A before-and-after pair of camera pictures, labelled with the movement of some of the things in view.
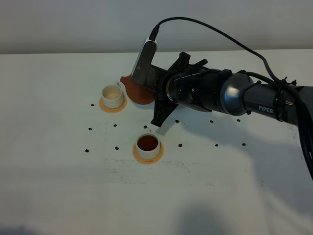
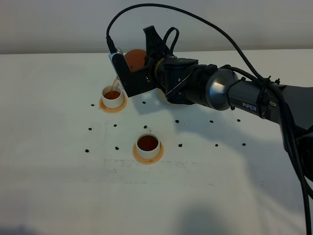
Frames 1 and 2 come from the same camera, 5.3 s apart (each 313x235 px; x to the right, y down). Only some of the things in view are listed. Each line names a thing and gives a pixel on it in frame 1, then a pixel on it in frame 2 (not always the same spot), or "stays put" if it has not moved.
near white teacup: (148, 145) stays put
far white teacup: (112, 96) stays put
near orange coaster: (147, 161) stays put
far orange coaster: (112, 110) stays put
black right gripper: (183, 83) -> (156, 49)
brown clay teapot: (139, 94) -> (135, 59)
